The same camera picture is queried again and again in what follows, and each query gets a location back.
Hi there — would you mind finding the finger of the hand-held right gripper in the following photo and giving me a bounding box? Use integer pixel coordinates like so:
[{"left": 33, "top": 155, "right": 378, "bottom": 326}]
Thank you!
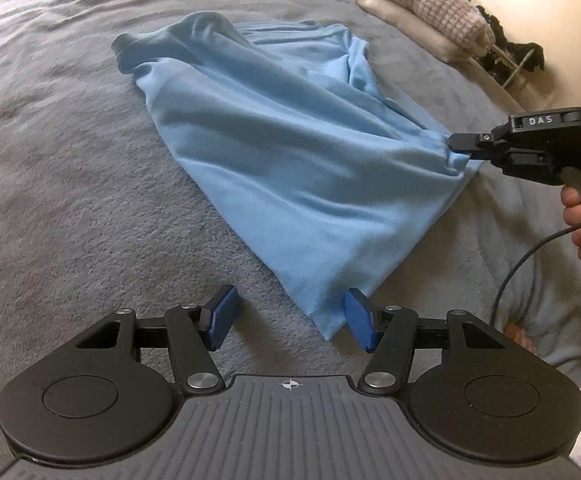
[{"left": 448, "top": 130, "right": 494, "bottom": 162}]

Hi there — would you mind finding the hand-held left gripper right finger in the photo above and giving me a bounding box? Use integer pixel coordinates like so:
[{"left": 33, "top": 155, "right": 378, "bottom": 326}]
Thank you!
[{"left": 345, "top": 287, "right": 510, "bottom": 396}]

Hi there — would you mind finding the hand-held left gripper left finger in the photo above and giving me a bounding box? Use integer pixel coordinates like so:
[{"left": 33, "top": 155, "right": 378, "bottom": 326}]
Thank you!
[{"left": 75, "top": 285, "right": 238, "bottom": 397}]

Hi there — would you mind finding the light blue t-shirt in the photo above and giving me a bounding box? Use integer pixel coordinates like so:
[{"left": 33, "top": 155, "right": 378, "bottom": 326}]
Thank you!
[{"left": 111, "top": 11, "right": 482, "bottom": 342}]

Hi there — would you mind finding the dark clothes heap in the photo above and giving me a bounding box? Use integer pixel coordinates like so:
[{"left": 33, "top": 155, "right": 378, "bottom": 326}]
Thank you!
[{"left": 475, "top": 4, "right": 547, "bottom": 92}]

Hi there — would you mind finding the white pillow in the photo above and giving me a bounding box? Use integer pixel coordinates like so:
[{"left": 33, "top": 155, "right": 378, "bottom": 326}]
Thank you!
[{"left": 353, "top": 0, "right": 487, "bottom": 64}]

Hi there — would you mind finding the grey blanket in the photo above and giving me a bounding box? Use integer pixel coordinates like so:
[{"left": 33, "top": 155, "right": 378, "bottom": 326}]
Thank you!
[{"left": 0, "top": 0, "right": 581, "bottom": 411}]

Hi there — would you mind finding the black cable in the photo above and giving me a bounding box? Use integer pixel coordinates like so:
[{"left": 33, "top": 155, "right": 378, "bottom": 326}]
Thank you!
[{"left": 491, "top": 211, "right": 581, "bottom": 331}]

